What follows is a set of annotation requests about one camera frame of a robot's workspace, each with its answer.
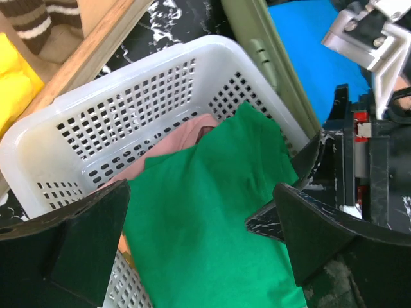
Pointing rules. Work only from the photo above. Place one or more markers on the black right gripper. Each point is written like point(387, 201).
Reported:
point(366, 159)

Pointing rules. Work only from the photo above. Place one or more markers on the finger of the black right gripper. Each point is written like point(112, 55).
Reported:
point(266, 222)

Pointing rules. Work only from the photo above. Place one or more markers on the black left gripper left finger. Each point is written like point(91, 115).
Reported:
point(64, 258)

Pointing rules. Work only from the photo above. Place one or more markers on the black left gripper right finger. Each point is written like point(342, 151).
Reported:
point(340, 260)

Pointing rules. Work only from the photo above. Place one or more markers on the green shirt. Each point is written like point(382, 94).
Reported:
point(185, 223)

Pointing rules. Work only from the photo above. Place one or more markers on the pink sweater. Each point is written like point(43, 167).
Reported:
point(186, 135)

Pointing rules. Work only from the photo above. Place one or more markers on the blue shirt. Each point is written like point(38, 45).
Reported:
point(301, 26)

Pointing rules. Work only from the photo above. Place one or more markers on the green hard-shell suitcase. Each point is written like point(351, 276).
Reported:
point(256, 33)

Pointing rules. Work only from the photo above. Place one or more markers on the white plastic mesh basket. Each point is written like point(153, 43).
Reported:
point(66, 151)

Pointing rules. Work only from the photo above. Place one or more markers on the yellow shorts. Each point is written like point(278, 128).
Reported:
point(19, 84)

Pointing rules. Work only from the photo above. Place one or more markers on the wooden clothes rack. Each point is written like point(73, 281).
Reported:
point(70, 58)

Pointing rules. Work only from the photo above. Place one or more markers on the brown striped sock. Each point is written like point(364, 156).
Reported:
point(34, 19)

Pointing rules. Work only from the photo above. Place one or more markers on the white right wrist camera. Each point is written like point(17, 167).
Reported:
point(369, 36)

